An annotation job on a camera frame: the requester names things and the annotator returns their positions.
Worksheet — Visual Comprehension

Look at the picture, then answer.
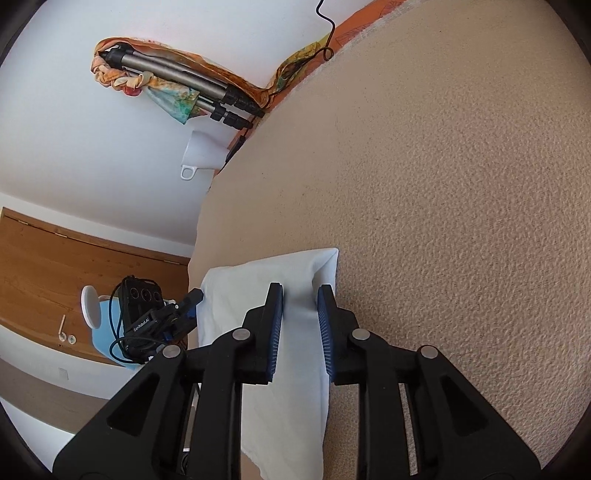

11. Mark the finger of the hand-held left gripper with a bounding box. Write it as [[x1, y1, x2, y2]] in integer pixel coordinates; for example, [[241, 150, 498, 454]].
[[177, 288, 205, 334]]

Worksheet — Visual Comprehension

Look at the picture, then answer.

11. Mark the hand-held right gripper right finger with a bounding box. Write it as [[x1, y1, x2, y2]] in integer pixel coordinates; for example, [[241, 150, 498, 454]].
[[317, 284, 541, 480]]

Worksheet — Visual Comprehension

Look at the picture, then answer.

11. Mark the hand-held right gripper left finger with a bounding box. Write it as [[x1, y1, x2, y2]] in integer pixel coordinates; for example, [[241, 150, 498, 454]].
[[52, 282, 284, 480]]

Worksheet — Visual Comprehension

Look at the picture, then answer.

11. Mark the white small garment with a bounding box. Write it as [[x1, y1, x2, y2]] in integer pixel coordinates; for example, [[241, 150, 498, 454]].
[[196, 247, 341, 480]]

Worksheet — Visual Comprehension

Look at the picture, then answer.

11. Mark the light blue container white lid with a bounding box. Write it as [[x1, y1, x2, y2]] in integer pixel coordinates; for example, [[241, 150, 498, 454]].
[[81, 285, 139, 368]]

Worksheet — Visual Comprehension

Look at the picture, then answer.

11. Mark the wooden door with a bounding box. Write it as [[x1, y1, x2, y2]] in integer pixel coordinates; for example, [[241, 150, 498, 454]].
[[0, 208, 195, 366]]

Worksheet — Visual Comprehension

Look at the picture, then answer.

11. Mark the white mug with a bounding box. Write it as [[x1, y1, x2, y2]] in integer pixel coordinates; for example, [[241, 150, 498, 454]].
[[180, 130, 230, 181]]

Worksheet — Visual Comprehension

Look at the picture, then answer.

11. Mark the beige blanket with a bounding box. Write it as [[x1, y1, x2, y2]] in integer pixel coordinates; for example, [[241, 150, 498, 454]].
[[187, 0, 588, 480]]

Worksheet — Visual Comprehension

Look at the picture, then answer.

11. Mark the tripod with colourful cloths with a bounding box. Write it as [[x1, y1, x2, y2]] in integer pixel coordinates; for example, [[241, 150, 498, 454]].
[[90, 37, 336, 126]]

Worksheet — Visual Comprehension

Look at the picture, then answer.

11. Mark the folded grey tripod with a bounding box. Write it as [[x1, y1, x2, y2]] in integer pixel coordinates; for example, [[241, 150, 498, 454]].
[[99, 44, 267, 131]]

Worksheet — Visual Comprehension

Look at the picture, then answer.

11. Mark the thin black cable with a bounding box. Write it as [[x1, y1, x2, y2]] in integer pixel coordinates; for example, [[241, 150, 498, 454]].
[[111, 330, 160, 366]]

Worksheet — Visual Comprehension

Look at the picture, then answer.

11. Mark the white door handle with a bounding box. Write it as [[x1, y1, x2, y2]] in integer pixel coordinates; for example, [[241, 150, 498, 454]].
[[57, 315, 77, 345]]

